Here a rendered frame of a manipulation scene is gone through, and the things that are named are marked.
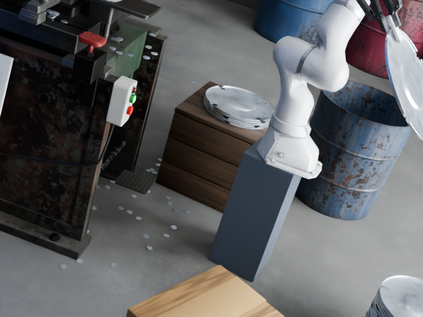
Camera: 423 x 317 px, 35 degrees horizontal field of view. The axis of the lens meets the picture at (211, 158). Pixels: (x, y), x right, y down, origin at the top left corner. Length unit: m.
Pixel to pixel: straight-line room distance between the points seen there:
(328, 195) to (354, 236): 0.20
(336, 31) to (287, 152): 0.41
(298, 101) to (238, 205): 0.42
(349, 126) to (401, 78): 1.11
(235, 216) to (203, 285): 0.57
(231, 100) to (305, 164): 0.62
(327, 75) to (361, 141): 0.76
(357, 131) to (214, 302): 1.23
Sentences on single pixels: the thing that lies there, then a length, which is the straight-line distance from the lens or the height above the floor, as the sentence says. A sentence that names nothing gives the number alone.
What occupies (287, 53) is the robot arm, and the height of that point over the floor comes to 0.80.
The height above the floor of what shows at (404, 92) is 0.94.
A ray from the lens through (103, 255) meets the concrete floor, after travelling 2.33.
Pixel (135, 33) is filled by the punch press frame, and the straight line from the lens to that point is 2.38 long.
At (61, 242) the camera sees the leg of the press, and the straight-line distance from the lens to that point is 2.30.
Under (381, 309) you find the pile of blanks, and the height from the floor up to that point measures 0.21.
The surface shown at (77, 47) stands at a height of 0.67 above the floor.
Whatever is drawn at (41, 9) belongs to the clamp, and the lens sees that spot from 2.11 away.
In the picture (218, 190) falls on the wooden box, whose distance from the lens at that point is 2.67.
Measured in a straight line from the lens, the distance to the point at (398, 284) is 2.28.
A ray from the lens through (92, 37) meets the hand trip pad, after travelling 1.92.
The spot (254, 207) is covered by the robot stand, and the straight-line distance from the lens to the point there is 2.26.
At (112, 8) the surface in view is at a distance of 2.20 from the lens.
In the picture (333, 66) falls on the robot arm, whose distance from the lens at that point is 2.07.
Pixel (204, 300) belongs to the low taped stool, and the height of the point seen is 0.33.
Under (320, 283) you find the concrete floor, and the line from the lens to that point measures 2.54.
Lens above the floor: 1.44
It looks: 28 degrees down
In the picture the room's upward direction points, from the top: 17 degrees clockwise
